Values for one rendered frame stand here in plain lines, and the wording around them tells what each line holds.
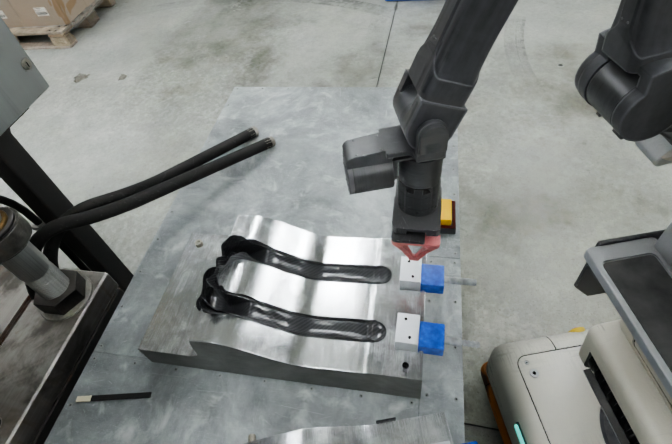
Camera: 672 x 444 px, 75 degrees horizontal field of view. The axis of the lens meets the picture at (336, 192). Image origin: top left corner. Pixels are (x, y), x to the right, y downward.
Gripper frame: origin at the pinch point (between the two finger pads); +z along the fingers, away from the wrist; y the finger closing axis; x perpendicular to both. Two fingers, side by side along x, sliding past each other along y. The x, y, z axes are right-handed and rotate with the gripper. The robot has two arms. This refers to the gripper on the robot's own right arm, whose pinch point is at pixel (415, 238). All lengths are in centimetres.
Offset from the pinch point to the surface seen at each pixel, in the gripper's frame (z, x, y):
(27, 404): 24, -69, 27
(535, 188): 100, 54, -106
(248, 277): 8.5, -28.6, 4.9
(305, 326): 13.5, -17.8, 10.5
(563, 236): 100, 62, -79
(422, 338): 10.7, 2.0, 11.6
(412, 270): 9.4, -0.1, 0.1
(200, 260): 15.8, -43.0, -2.0
